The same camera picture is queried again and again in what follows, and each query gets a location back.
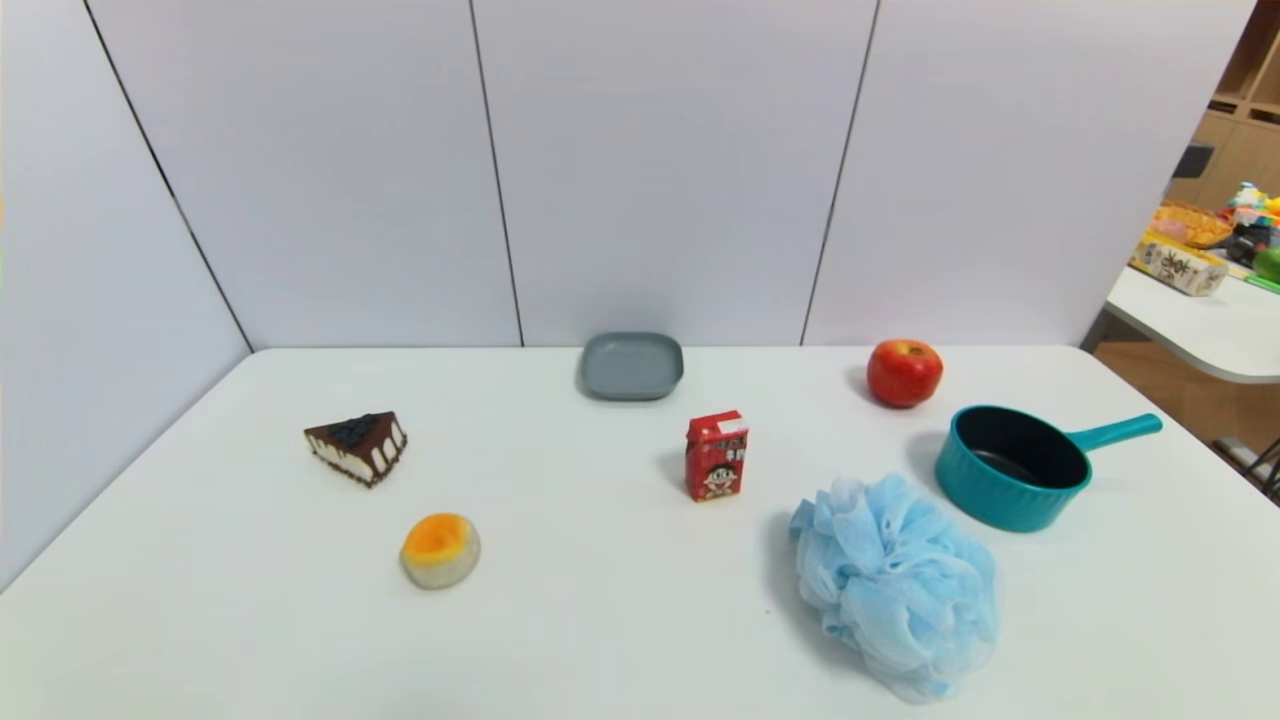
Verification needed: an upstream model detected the printed cardboard box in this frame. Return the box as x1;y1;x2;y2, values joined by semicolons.
1129;232;1229;298

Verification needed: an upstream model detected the red apple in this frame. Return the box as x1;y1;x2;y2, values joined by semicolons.
866;339;944;409

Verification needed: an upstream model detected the white side table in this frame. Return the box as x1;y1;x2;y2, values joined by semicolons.
1105;262;1280;385

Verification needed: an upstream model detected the grey rounded square dish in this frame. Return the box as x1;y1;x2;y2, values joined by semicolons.
580;332;685;402

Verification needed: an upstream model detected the orange topped egg tart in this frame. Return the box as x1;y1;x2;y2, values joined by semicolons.
399;512;482;591

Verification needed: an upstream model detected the teal saucepan with handle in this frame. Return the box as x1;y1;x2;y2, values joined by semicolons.
934;404;1164;533

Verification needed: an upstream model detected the light blue mesh bath sponge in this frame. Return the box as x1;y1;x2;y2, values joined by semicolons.
788;473;1001;704

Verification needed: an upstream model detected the black chair base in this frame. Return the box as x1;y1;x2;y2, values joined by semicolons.
1213;435;1280;503

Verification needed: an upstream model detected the wooden shelf unit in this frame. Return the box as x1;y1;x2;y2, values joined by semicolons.
1165;0;1280;211

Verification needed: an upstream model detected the woven basket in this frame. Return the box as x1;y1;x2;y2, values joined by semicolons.
1150;200;1236;249

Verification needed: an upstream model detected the chocolate blueberry cake slice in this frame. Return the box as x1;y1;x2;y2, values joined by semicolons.
303;411;409;489

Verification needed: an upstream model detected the pile of colourful toys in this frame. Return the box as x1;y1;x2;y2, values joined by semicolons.
1220;182;1280;266

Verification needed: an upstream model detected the red milk carton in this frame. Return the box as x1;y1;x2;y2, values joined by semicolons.
685;409;749;503

